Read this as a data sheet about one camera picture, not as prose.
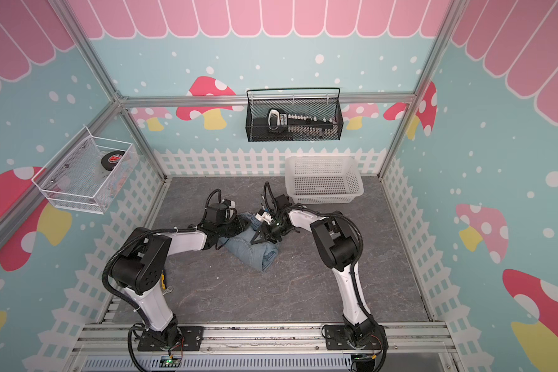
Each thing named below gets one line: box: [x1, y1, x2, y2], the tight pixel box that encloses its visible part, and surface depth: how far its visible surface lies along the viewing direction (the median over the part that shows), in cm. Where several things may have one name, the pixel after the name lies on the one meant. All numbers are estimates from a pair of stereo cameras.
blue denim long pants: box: [218, 211, 279, 273], surface depth 90 cm
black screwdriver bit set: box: [266, 108, 338, 138], surface depth 91 cm
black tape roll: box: [100, 150, 126, 172], surface depth 81 cm
